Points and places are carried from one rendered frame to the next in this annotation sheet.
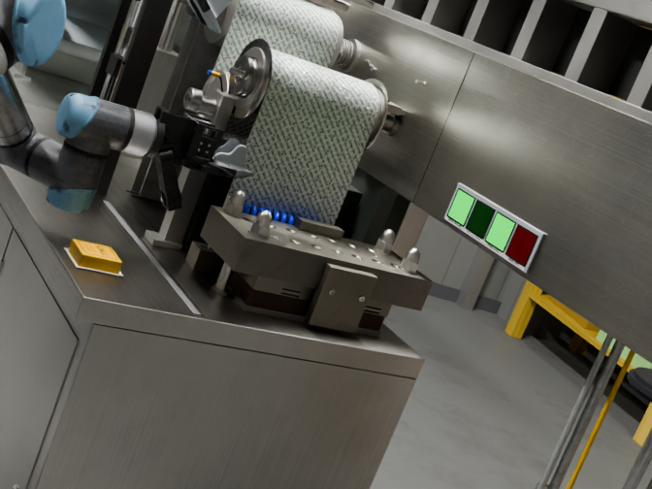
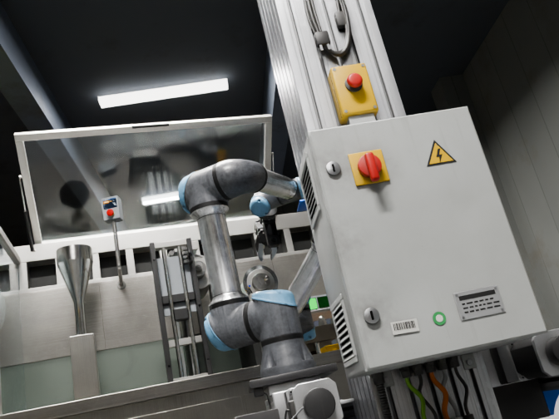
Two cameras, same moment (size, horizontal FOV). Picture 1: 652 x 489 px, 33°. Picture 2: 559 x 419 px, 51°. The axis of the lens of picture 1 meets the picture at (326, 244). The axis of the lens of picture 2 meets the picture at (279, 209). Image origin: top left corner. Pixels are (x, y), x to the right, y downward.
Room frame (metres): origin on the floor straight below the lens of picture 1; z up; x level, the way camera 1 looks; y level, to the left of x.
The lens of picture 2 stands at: (1.17, 2.48, 0.72)
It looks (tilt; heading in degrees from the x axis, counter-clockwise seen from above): 19 degrees up; 286
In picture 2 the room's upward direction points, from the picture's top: 12 degrees counter-clockwise
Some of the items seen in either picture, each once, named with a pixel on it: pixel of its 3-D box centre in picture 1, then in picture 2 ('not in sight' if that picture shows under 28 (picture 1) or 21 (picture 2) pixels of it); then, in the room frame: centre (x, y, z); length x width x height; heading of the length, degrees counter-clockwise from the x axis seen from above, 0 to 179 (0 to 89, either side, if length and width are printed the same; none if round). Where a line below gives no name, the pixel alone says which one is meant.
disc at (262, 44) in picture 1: (249, 78); (260, 283); (1.97, 0.24, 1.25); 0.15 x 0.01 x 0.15; 33
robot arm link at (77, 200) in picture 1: (68, 173); (300, 325); (1.77, 0.45, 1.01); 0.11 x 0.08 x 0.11; 71
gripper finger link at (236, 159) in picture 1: (238, 160); not in sight; (1.90, 0.20, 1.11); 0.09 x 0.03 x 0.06; 122
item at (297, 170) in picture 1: (295, 177); not in sight; (1.98, 0.10, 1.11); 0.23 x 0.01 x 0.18; 123
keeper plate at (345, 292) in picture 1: (342, 299); not in sight; (1.84, -0.06, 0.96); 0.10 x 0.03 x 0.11; 123
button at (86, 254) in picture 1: (95, 256); (332, 348); (1.71, 0.34, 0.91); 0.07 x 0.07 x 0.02; 33
